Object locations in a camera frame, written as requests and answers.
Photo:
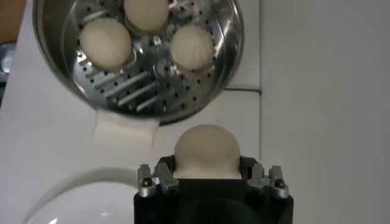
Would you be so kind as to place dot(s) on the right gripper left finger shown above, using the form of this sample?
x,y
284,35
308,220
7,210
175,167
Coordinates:
x,y
166,176

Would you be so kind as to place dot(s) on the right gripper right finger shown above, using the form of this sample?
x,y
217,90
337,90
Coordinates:
x,y
259,178

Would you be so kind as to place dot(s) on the white steamed baozi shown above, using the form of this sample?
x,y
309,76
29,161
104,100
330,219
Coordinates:
x,y
146,13
207,149
105,42
192,47

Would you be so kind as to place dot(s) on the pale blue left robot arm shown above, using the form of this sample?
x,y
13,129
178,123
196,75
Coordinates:
x,y
6,61

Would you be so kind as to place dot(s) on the perforated steel steamer basket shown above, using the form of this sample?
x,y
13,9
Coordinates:
x,y
137,91

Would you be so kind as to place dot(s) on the white round plate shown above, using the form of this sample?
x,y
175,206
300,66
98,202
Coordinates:
x,y
76,210

